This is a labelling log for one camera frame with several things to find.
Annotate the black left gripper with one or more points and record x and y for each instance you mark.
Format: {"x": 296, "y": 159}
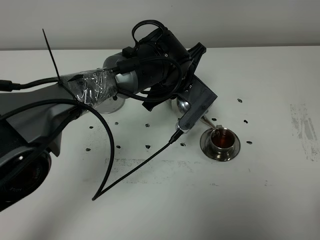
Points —
{"x": 158, "y": 66}

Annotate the stainless steel teapot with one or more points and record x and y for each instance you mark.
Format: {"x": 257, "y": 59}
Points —
{"x": 180, "y": 106}

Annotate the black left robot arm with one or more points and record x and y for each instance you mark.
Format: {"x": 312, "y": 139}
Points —
{"x": 32, "y": 116}

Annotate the round steel teapot saucer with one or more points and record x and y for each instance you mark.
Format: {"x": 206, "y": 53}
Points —
{"x": 110, "y": 105}

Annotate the near steel saucer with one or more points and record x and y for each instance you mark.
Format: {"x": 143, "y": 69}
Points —
{"x": 215, "y": 153}

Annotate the near steel teacup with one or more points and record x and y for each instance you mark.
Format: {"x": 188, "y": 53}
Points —
{"x": 223, "y": 138}

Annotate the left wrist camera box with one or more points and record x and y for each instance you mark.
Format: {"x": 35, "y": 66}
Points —
{"x": 200, "y": 98}

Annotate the black cable tie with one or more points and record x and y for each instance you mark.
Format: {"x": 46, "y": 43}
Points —
{"x": 53, "y": 60}

